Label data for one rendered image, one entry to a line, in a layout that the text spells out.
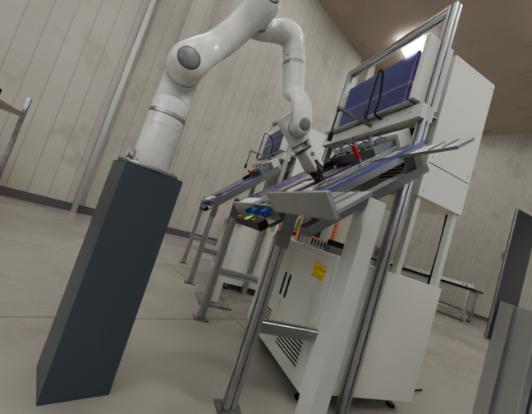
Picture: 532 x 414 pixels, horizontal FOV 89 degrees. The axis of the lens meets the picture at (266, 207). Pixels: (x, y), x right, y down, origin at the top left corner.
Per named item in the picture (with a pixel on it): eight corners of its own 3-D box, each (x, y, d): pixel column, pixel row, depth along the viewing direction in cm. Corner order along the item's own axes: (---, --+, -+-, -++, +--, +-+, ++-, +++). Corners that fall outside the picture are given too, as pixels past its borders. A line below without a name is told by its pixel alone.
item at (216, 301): (199, 304, 185) (234, 197, 191) (194, 292, 208) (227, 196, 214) (231, 310, 194) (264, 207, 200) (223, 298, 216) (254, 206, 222)
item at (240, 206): (282, 223, 103) (275, 206, 102) (237, 213, 165) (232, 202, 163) (285, 222, 103) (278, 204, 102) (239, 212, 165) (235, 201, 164)
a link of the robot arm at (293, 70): (317, 52, 101) (315, 135, 103) (299, 70, 116) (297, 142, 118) (295, 48, 98) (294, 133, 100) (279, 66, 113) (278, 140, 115)
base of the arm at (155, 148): (125, 159, 76) (147, 99, 78) (111, 158, 91) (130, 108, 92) (185, 182, 89) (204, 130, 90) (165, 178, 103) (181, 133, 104)
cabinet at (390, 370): (293, 408, 106) (338, 255, 110) (243, 327, 171) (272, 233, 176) (408, 415, 129) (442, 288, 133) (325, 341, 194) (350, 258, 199)
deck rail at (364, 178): (284, 223, 101) (278, 209, 100) (282, 223, 103) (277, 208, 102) (415, 156, 123) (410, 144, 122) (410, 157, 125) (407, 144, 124)
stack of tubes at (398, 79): (405, 101, 124) (420, 48, 126) (337, 127, 172) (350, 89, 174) (424, 113, 129) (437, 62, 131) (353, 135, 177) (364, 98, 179)
